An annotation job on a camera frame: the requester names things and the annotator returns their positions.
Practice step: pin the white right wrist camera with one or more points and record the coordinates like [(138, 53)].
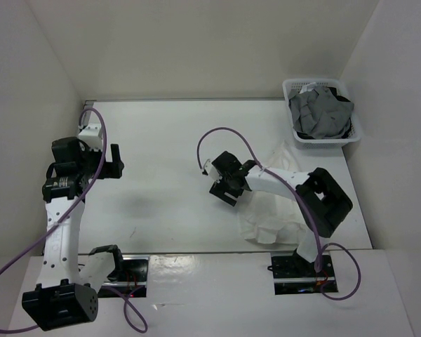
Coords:
[(210, 171)]

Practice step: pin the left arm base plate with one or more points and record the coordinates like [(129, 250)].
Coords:
[(128, 276)]

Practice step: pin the white plastic laundry basket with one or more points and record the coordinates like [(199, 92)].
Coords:
[(305, 84)]

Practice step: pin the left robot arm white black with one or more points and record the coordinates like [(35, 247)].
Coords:
[(66, 293)]

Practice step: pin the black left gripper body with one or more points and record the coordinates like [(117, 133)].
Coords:
[(106, 170)]

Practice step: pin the white pleated skirt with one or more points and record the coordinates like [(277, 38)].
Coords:
[(270, 214)]

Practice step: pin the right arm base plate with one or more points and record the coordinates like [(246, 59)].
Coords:
[(293, 275)]

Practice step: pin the dark garment in basket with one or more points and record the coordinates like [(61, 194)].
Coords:
[(328, 116)]

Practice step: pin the grey skirt in basket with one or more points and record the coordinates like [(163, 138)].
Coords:
[(298, 100)]

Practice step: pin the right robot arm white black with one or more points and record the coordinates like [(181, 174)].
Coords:
[(323, 203)]

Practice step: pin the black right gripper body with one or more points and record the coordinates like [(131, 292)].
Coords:
[(226, 179)]

